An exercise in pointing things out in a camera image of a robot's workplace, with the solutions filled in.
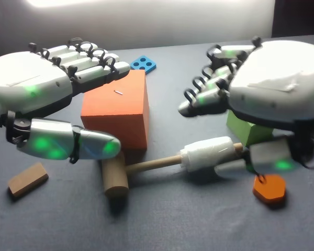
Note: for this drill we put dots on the large green block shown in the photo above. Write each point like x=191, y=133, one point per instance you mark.
x=247, y=133

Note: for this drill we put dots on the large orange cube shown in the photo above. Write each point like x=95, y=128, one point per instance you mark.
x=115, y=120

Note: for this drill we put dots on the grey table cloth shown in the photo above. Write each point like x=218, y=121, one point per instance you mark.
x=172, y=225

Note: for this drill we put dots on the small wooden rectangular block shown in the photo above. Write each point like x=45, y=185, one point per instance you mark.
x=27, y=180

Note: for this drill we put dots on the orange hexagon block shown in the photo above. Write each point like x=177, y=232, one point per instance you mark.
x=269, y=188

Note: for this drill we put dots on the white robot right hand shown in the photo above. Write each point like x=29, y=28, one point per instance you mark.
x=277, y=83

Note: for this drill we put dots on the wooden mallet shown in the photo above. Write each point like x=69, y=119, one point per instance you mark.
x=151, y=164

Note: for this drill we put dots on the blue square four-hole block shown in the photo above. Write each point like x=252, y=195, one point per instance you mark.
x=144, y=68

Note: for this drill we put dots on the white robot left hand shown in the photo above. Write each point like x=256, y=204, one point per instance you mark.
x=23, y=83

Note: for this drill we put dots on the white backdrop panel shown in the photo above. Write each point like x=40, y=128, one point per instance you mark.
x=146, y=23

